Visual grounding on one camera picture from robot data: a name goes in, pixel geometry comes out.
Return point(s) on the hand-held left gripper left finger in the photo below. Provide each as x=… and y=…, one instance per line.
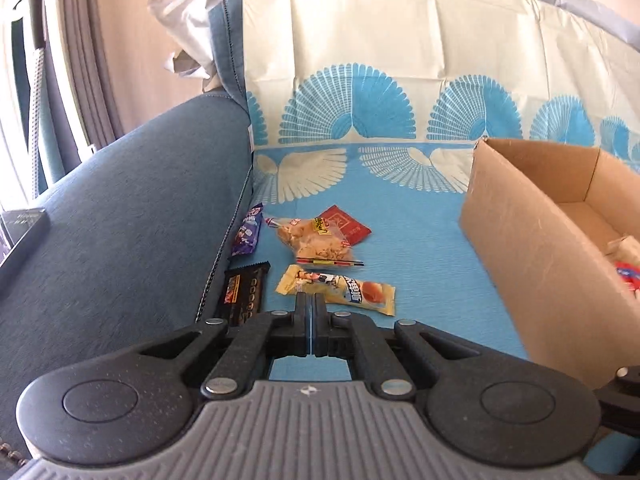
x=303, y=322

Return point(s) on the red and blue snack packet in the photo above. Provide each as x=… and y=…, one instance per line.
x=630, y=275

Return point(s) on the pale grey plastic sheet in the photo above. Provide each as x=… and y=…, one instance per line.
x=192, y=25

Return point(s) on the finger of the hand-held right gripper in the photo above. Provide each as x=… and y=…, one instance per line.
x=622, y=400

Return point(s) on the blue fan-print blanket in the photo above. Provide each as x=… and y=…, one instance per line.
x=425, y=185

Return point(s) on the white window frame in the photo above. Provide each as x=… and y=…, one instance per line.
x=20, y=75

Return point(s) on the grey curtain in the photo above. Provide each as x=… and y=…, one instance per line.
x=95, y=50

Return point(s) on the black chocolate snack packet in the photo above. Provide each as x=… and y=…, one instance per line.
x=246, y=292

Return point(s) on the clear bag of beige snacks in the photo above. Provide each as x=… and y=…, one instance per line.
x=315, y=240

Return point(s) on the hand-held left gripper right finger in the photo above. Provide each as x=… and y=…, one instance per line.
x=319, y=324

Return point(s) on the yellow snack packet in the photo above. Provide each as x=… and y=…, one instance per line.
x=350, y=290

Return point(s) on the purple snack packet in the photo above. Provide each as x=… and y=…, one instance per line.
x=247, y=232

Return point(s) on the blue fabric sofa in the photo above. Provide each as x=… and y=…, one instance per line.
x=125, y=240

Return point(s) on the dark flat box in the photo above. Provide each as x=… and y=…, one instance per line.
x=22, y=237

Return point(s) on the cardboard box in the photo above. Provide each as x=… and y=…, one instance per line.
x=530, y=260

